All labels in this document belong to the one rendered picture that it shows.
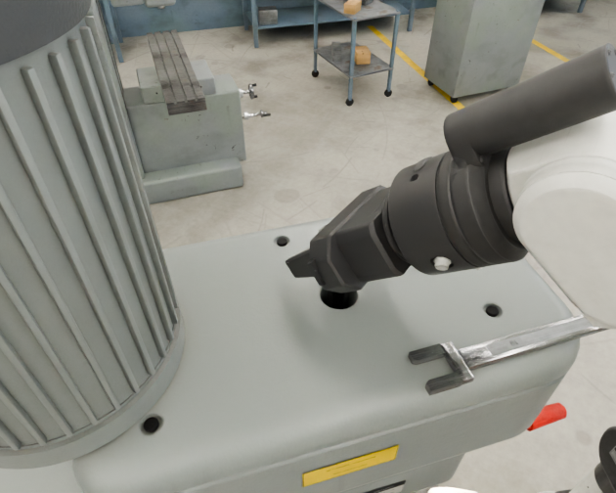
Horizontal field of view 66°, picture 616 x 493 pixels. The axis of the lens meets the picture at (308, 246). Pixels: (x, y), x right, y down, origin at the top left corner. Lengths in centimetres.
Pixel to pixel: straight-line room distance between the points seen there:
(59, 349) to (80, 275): 5
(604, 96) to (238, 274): 35
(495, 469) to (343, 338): 216
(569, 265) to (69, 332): 29
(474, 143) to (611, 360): 288
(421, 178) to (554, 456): 242
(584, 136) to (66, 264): 29
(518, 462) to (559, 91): 240
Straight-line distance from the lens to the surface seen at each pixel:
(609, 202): 28
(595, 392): 299
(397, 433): 45
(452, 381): 42
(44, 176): 27
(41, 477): 58
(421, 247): 34
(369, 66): 512
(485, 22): 503
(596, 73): 29
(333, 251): 38
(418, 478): 61
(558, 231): 29
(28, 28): 25
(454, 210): 32
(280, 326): 45
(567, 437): 278
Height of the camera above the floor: 225
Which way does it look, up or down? 43 degrees down
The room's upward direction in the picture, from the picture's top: straight up
